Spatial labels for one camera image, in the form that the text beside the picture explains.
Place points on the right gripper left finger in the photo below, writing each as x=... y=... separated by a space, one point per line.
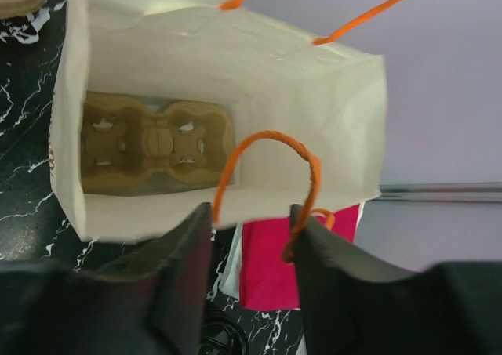
x=153 y=298

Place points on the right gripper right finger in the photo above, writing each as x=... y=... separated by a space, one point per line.
x=353 y=302

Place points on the beige paper takeout bag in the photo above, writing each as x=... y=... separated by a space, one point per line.
x=308 y=113

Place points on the black coffee cup right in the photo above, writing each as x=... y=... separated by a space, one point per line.
x=221 y=335

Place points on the red cloth napkin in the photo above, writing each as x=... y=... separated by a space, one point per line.
x=270 y=265

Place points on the black marble pattern mat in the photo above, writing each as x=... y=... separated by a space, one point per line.
x=33 y=225

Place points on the aluminium frame rail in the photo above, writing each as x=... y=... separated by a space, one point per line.
x=451 y=193

